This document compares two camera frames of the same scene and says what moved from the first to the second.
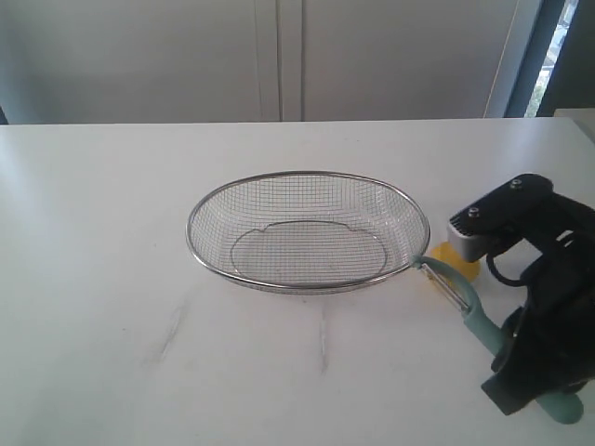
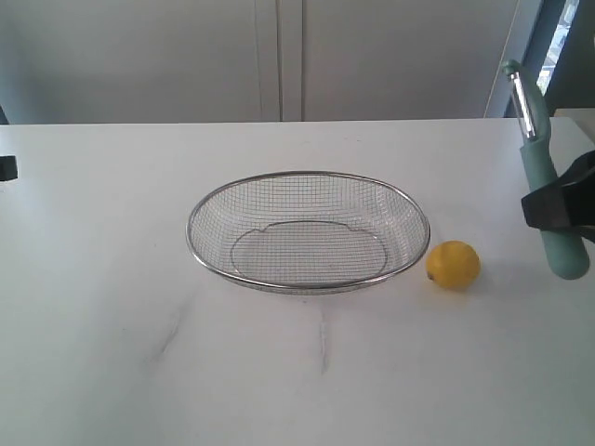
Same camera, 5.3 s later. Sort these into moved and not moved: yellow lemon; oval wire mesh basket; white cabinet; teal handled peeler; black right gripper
Moved: teal handled peeler; black right gripper
Not moved: white cabinet; yellow lemon; oval wire mesh basket
